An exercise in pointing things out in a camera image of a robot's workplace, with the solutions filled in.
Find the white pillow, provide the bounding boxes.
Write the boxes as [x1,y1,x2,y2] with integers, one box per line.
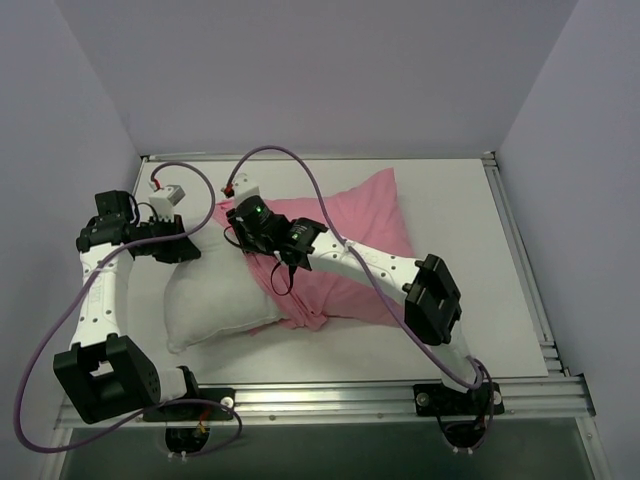
[164,221,284,354]

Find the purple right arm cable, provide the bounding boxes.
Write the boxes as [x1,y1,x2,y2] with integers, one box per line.
[222,145,494,436]

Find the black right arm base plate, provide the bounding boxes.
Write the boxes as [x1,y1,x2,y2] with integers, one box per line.
[413,382,490,417]

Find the pink rose-print pillowcase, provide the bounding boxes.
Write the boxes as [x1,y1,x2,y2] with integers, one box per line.
[243,168,414,331]

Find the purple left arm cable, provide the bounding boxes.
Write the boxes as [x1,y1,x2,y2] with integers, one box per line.
[14,163,244,457]

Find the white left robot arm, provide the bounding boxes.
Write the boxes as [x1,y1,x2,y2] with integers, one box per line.
[53,185,202,424]

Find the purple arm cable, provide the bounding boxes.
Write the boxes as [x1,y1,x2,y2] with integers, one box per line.
[14,163,244,457]
[222,145,494,436]

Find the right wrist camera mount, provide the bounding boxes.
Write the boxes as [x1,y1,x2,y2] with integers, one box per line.
[222,173,269,222]

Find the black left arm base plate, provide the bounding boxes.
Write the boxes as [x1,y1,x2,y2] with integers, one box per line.
[143,387,236,423]

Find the front aluminium rail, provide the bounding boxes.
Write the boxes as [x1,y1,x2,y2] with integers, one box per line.
[53,374,597,431]

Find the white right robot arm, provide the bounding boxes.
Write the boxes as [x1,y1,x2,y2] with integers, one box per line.
[226,205,485,413]

